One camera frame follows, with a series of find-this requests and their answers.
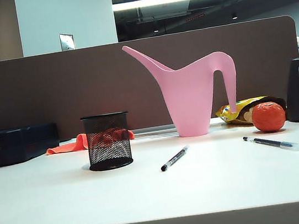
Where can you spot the dark storage box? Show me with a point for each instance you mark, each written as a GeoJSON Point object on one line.
{"type": "Point", "coordinates": [12, 145]}

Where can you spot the yellow snack bag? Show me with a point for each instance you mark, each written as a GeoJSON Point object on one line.
{"type": "Point", "coordinates": [229, 113]}

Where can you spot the pink plastic watering can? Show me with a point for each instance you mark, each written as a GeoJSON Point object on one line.
{"type": "Point", "coordinates": [189, 98]}

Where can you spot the black gel pen clear cap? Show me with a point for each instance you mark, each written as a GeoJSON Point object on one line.
{"type": "Point", "coordinates": [271, 143]}

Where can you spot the silver wall plate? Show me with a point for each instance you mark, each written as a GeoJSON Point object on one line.
{"type": "Point", "coordinates": [67, 41]}

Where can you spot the orange ball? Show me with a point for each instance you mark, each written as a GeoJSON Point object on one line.
{"type": "Point", "coordinates": [268, 117]}

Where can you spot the orange cloth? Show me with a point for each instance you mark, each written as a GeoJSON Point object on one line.
{"type": "Point", "coordinates": [68, 147]}

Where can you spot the brown desk partition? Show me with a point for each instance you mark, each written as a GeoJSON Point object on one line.
{"type": "Point", "coordinates": [51, 89]}

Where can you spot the black mesh pen basket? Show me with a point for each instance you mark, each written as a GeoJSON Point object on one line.
{"type": "Point", "coordinates": [108, 154]}

